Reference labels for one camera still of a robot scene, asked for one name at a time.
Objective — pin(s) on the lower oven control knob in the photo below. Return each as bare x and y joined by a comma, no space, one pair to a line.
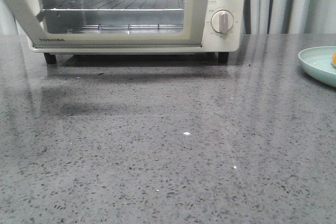
222,21

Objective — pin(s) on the metal oven wire rack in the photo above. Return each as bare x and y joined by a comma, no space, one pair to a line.
121,16

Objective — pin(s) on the golden croissant bread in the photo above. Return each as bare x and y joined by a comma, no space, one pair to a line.
333,60

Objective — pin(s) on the white Toshiba toaster oven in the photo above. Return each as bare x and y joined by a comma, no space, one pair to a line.
212,41

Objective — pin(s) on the toaster oven glass door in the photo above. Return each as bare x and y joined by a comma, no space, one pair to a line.
40,23

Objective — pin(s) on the light blue plate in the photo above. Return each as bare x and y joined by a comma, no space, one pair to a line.
317,62

